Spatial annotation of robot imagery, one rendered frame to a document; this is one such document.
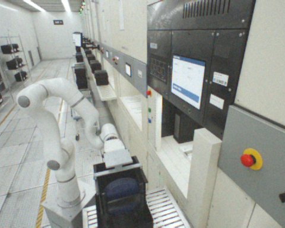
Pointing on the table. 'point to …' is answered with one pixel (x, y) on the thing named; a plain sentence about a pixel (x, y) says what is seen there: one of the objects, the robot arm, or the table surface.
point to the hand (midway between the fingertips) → (117, 160)
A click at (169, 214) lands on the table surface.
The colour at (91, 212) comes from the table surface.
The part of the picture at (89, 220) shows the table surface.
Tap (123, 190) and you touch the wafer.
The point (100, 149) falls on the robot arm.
